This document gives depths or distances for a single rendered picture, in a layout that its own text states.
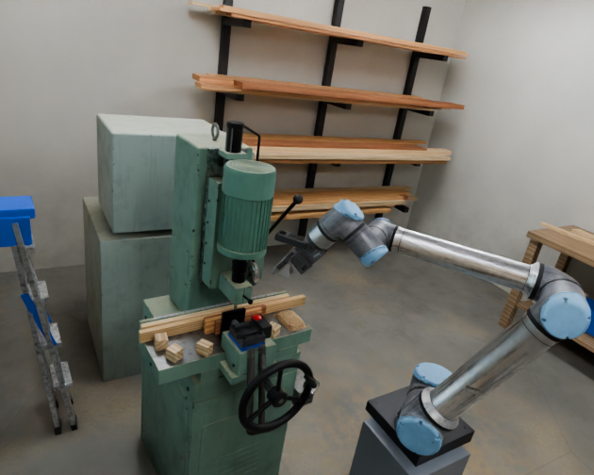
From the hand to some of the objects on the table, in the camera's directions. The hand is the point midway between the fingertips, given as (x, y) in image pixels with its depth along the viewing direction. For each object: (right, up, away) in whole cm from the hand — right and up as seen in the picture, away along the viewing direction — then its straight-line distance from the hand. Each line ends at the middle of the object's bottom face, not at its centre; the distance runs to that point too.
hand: (272, 270), depth 157 cm
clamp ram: (-14, -24, +6) cm, 29 cm away
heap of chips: (+6, -22, +21) cm, 31 cm away
